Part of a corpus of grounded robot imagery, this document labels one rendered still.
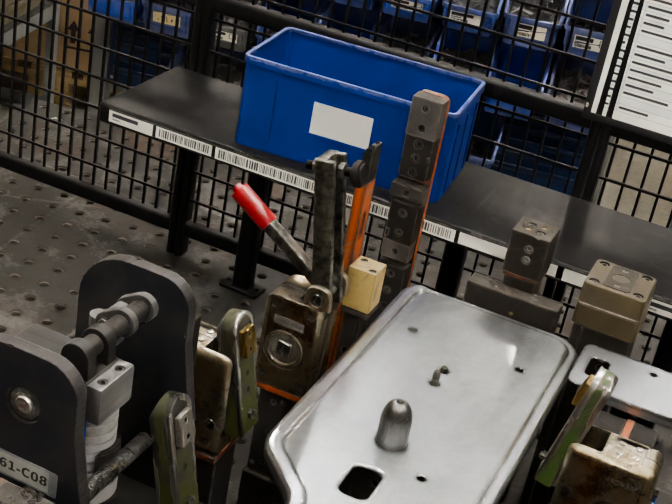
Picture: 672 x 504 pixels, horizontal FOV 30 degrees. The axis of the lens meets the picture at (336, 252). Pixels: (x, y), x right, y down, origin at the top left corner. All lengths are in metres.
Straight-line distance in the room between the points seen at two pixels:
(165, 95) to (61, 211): 0.43
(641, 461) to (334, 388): 0.32
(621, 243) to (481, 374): 0.39
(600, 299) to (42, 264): 0.95
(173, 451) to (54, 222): 1.15
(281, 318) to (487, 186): 0.51
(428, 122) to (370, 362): 0.35
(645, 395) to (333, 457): 0.40
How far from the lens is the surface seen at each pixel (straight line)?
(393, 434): 1.23
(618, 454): 1.25
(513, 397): 1.37
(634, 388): 1.46
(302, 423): 1.25
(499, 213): 1.71
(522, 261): 1.57
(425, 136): 1.57
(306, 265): 1.35
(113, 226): 2.21
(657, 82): 1.75
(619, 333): 1.54
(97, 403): 1.00
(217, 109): 1.87
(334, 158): 1.31
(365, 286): 1.41
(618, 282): 1.54
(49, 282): 2.03
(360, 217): 1.41
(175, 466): 1.10
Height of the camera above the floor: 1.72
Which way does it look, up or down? 27 degrees down
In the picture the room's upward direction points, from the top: 11 degrees clockwise
